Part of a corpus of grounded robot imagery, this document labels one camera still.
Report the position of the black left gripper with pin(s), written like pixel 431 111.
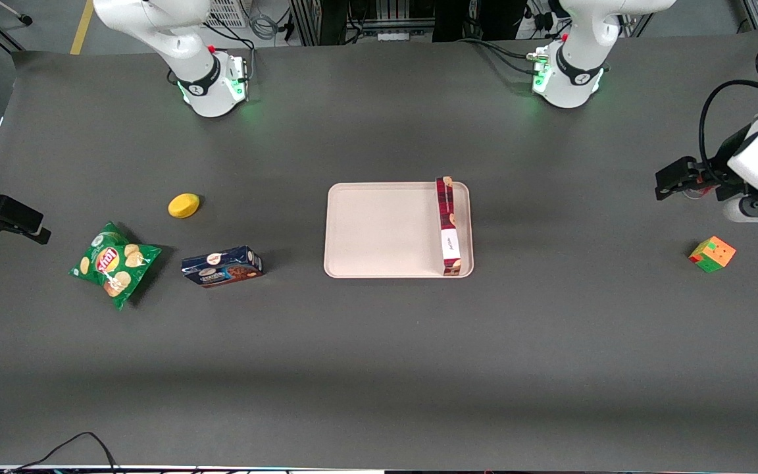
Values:
pixel 722 162

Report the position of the red tartan cookie box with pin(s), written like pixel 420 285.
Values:
pixel 448 224

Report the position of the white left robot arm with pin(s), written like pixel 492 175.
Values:
pixel 573 79

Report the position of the dark blue cookie box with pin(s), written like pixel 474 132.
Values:
pixel 221 266

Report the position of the white perforated box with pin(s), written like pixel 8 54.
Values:
pixel 226 12

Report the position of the beige plastic tray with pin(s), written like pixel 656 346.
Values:
pixel 385 230

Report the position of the red cola bottle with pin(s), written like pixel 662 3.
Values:
pixel 700 191

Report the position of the colourful puzzle cube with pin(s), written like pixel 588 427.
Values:
pixel 712 254

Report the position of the green Lay's chips bag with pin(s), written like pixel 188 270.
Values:
pixel 112 263

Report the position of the yellow plastic lemon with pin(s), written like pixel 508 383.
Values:
pixel 183 205

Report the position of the white power strip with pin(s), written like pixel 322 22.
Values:
pixel 395 35

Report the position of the dark grey table mat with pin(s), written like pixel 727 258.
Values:
pixel 379 362

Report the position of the aluminium frame post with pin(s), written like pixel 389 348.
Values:
pixel 303 23

